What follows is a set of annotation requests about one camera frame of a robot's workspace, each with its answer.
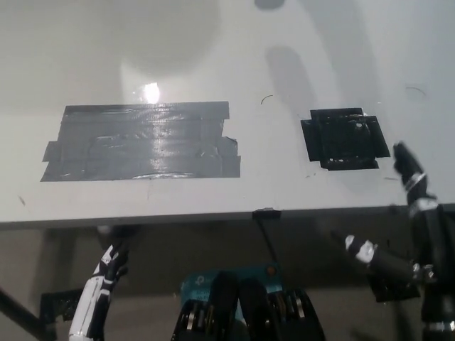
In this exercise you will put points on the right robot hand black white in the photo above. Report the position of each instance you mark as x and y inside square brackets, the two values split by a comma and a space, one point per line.
[432, 248]

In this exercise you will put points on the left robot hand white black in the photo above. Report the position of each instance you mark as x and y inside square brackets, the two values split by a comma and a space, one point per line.
[89, 305]

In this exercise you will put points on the robot torso black teal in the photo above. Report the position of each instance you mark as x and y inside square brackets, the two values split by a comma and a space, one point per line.
[249, 309]

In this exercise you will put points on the black metal table leg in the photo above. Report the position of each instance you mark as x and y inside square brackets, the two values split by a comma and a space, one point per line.
[25, 314]

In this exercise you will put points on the black tape square patch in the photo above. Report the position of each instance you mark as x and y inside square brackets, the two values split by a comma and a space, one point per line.
[341, 142]

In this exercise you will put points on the black clip on table edge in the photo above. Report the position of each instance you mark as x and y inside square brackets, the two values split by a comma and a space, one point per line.
[266, 214]

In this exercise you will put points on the grey duct tape patch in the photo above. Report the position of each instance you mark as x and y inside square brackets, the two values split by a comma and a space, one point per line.
[142, 145]

